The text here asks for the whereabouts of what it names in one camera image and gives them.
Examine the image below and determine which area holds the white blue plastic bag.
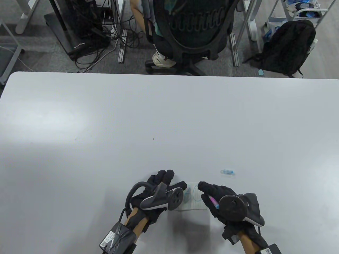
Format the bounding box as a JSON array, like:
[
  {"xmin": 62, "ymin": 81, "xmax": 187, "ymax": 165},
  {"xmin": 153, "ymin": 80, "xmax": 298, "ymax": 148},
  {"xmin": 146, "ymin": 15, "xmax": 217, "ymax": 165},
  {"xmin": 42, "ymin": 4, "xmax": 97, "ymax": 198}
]
[{"xmin": 261, "ymin": 22, "xmax": 281, "ymax": 43}]

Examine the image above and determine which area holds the white lined letter paper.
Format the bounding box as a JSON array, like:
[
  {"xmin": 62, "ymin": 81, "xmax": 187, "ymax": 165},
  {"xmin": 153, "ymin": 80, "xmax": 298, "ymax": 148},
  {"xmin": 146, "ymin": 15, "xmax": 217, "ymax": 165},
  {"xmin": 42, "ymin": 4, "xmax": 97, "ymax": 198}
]
[{"xmin": 175, "ymin": 182, "xmax": 207, "ymax": 211}]

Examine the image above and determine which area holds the person's left forearm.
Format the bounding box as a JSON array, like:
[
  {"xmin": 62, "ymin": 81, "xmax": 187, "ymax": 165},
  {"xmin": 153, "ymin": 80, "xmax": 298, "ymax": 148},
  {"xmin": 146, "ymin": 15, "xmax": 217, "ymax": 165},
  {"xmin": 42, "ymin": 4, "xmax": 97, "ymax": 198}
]
[{"xmin": 124, "ymin": 207, "xmax": 149, "ymax": 236}]

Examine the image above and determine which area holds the grey right hand tracker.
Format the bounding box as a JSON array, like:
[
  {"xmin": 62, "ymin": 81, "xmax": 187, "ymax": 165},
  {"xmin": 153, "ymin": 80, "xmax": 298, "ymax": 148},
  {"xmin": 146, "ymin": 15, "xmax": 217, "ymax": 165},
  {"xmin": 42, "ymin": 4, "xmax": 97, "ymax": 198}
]
[{"xmin": 218, "ymin": 193, "xmax": 265, "ymax": 227}]

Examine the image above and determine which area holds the black mesh office chair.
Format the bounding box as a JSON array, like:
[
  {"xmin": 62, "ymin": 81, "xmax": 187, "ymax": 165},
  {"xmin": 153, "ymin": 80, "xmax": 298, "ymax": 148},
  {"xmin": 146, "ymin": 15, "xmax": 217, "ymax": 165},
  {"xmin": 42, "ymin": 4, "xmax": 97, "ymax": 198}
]
[{"xmin": 142, "ymin": 0, "xmax": 237, "ymax": 76}]

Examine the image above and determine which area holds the black backpack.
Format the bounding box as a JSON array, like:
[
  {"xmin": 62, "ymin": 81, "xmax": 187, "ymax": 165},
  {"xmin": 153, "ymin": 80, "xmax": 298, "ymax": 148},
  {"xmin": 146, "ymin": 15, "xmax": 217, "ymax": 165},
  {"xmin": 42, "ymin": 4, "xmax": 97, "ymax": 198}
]
[{"xmin": 242, "ymin": 20, "xmax": 317, "ymax": 79}]

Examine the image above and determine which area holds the grey metal frame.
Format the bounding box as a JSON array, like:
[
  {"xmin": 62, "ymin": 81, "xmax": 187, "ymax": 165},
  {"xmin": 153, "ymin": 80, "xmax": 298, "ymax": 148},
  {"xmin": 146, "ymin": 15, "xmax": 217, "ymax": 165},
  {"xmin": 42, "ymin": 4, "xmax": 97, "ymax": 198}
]
[{"xmin": 0, "ymin": 18, "xmax": 25, "ymax": 85}]

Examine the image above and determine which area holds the bundle of black cables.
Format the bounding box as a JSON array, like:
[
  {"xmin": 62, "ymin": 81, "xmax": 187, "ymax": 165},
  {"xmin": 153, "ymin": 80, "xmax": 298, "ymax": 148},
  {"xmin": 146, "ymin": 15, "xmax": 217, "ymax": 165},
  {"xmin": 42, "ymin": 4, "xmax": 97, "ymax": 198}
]
[{"xmin": 74, "ymin": 0, "xmax": 142, "ymax": 73}]

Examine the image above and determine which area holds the white desk leg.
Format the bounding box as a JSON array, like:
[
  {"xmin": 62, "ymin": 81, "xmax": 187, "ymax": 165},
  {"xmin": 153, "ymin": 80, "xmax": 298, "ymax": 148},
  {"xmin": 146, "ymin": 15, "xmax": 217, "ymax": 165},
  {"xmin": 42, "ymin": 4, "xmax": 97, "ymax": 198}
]
[
  {"xmin": 15, "ymin": 0, "xmax": 41, "ymax": 35},
  {"xmin": 234, "ymin": 0, "xmax": 262, "ymax": 52}
]

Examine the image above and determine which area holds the person's right forearm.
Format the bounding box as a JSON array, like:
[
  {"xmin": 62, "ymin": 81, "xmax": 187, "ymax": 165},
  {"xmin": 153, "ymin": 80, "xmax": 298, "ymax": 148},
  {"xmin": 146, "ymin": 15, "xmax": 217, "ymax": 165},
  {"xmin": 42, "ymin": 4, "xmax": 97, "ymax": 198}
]
[{"xmin": 238, "ymin": 231, "xmax": 268, "ymax": 254}]

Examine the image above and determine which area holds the person's right hand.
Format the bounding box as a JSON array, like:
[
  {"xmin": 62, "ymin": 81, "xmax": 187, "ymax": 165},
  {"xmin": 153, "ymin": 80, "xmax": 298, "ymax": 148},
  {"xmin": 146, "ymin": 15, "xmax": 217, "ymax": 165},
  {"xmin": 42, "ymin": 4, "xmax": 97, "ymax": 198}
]
[{"xmin": 198, "ymin": 181, "xmax": 264, "ymax": 245}]

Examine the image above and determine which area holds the aluminium rail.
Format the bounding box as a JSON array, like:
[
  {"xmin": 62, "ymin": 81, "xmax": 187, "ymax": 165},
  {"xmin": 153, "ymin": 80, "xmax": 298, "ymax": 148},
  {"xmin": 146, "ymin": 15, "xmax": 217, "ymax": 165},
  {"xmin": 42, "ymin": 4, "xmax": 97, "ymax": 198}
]
[
  {"xmin": 118, "ymin": 29, "xmax": 128, "ymax": 64},
  {"xmin": 230, "ymin": 33, "xmax": 240, "ymax": 67}
]

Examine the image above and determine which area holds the person's left hand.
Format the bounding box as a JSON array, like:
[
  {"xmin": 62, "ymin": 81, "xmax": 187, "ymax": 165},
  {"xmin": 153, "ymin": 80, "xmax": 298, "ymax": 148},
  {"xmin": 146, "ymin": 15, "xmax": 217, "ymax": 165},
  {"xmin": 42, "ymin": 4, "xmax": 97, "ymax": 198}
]
[{"xmin": 130, "ymin": 170, "xmax": 188, "ymax": 226}]

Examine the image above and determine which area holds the grey left hand tracker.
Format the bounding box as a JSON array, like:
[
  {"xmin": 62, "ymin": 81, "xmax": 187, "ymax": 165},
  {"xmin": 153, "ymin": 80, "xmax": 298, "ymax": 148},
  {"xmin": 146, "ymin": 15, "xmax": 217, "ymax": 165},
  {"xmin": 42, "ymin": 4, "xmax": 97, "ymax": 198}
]
[{"xmin": 125, "ymin": 182, "xmax": 184, "ymax": 211}]

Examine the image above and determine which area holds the grey hand tracker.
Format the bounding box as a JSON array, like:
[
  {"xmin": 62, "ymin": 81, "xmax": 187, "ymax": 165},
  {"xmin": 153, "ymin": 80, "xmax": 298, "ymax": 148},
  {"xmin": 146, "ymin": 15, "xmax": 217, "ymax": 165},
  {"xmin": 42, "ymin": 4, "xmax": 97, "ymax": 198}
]
[
  {"xmin": 125, "ymin": 182, "xmax": 184, "ymax": 211},
  {"xmin": 218, "ymin": 193, "xmax": 265, "ymax": 227}
]

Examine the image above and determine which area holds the black computer tower with cables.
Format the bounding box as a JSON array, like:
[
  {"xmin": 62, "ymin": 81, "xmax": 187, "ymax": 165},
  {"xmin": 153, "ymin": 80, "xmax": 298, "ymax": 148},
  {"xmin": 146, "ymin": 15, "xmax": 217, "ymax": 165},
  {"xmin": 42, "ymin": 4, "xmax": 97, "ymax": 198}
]
[{"xmin": 44, "ymin": 0, "xmax": 111, "ymax": 62}]

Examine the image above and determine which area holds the white cart with items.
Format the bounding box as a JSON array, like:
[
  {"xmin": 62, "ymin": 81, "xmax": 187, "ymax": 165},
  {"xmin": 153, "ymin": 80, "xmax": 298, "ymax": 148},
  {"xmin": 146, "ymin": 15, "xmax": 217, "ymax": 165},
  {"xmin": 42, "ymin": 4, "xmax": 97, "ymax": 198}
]
[{"xmin": 267, "ymin": 0, "xmax": 329, "ymax": 27}]

